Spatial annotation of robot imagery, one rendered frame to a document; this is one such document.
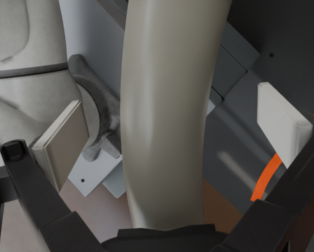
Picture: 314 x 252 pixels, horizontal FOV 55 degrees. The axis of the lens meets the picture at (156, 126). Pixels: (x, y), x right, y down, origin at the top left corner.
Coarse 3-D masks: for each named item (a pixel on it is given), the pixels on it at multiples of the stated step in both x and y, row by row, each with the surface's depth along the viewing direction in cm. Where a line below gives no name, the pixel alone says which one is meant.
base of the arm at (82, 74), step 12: (72, 60) 64; (84, 60) 64; (72, 72) 64; (84, 72) 63; (84, 84) 60; (96, 84) 62; (96, 96) 60; (108, 96) 62; (108, 108) 62; (108, 120) 63; (108, 132) 63; (96, 144) 64; (108, 144) 64; (120, 144) 65; (84, 156) 70; (96, 156) 70
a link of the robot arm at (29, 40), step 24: (0, 0) 40; (24, 0) 43; (48, 0) 46; (0, 24) 40; (24, 24) 43; (48, 24) 46; (0, 48) 42; (24, 48) 44; (48, 48) 47; (0, 72) 44; (24, 72) 45
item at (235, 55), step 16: (112, 0) 65; (128, 0) 70; (224, 32) 112; (224, 48) 97; (240, 48) 111; (224, 64) 85; (240, 64) 96; (224, 80) 76; (224, 96) 69; (208, 112) 64; (112, 176) 81; (112, 192) 83
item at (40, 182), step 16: (16, 144) 15; (16, 160) 15; (32, 160) 14; (16, 176) 13; (32, 176) 13; (16, 192) 14; (32, 192) 12; (48, 192) 12; (32, 208) 11; (48, 208) 11; (64, 208) 11; (32, 224) 11; (48, 224) 9; (64, 224) 9; (80, 224) 9; (48, 240) 9; (64, 240) 9; (80, 240) 9; (96, 240) 9
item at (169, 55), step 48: (144, 0) 8; (192, 0) 8; (144, 48) 8; (192, 48) 8; (144, 96) 9; (192, 96) 9; (144, 144) 10; (192, 144) 10; (144, 192) 10; (192, 192) 11
